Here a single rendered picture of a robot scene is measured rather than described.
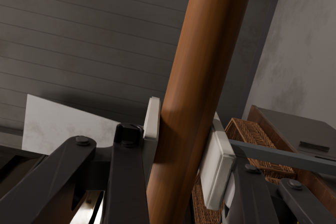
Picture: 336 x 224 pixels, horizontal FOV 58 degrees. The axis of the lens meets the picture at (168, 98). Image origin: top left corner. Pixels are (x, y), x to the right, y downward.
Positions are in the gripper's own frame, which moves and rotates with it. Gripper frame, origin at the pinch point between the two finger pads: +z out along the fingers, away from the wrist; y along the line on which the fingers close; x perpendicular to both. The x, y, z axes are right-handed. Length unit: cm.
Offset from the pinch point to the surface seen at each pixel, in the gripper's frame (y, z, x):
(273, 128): 59, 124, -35
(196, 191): 34, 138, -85
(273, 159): 44, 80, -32
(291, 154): 50, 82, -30
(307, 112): 117, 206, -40
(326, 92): 117, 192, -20
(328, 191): 60, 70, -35
